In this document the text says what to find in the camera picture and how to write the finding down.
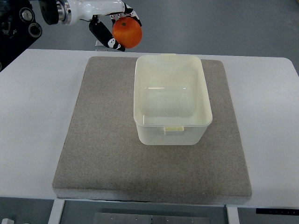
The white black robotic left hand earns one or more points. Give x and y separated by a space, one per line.
101 15

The orange fruit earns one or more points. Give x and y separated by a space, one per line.
127 32

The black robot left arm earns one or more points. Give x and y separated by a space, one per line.
18 29

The white plastic box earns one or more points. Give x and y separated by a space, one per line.
171 101

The small clear square object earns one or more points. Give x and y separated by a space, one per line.
99 46

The grey felt mat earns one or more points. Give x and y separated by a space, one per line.
103 159

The white table leg left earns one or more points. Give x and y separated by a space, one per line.
56 211

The white table leg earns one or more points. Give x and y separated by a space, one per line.
233 216
56 211

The small white block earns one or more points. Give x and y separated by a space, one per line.
7 221

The white table leg right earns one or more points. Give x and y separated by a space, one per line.
233 216

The black bar bottom right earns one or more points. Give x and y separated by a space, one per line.
272 211

